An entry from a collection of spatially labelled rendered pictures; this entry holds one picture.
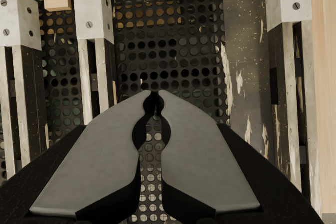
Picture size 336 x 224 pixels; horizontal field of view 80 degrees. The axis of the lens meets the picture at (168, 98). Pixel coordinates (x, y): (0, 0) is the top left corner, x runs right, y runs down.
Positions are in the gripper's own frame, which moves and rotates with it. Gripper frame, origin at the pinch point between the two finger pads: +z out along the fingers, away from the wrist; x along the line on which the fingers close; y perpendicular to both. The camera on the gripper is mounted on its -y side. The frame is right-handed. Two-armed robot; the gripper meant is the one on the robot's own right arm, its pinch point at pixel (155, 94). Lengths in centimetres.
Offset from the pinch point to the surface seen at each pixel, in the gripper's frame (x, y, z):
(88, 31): -15.8, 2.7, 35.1
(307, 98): 30.4, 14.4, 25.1
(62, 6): -24, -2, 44
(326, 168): 38, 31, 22
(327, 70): 39, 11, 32
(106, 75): -12.0, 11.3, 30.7
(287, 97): 26.4, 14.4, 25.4
